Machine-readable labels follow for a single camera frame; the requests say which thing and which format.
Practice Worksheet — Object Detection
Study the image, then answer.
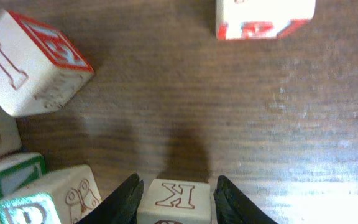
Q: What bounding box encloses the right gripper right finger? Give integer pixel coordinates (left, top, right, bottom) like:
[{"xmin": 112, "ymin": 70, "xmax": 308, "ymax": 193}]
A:
[{"xmin": 214, "ymin": 175, "xmax": 277, "ymax": 224}]

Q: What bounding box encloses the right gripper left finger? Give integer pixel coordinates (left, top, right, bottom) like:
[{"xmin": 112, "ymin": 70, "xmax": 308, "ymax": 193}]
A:
[{"xmin": 77, "ymin": 173, "xmax": 144, "ymax": 224}]

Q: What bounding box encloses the wooden block pineapple yellow O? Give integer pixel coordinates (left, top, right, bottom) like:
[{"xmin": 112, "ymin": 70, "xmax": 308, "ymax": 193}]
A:
[{"xmin": 136, "ymin": 179, "xmax": 211, "ymax": 224}]

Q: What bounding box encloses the wooden block green R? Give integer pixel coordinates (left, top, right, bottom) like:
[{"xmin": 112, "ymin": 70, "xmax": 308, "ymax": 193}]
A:
[{"xmin": 0, "ymin": 152, "xmax": 46, "ymax": 199}]

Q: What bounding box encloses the wooden block green side I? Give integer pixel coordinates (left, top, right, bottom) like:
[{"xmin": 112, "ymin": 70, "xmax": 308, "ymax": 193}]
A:
[{"xmin": 0, "ymin": 164, "xmax": 102, "ymax": 224}]

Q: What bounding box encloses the wooden block red A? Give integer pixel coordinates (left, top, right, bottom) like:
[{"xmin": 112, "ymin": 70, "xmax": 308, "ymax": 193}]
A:
[{"xmin": 0, "ymin": 10, "xmax": 94, "ymax": 118}]

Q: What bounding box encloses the wooden block red side K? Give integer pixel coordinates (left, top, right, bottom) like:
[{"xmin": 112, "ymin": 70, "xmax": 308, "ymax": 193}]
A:
[{"xmin": 216, "ymin": 0, "xmax": 316, "ymax": 40}]

